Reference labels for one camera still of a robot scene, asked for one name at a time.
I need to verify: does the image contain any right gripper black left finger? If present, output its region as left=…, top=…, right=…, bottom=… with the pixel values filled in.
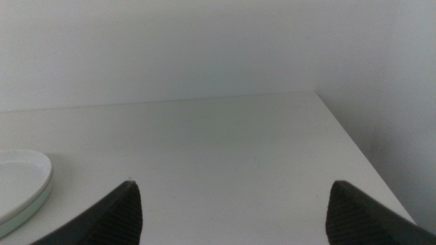
left=29, top=180, right=143, bottom=245

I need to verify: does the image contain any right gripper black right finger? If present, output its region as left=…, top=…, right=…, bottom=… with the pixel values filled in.
left=325, top=180, right=436, bottom=245

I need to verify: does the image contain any white shallow bowl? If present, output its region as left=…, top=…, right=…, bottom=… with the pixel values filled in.
left=0, top=148, right=54, bottom=227

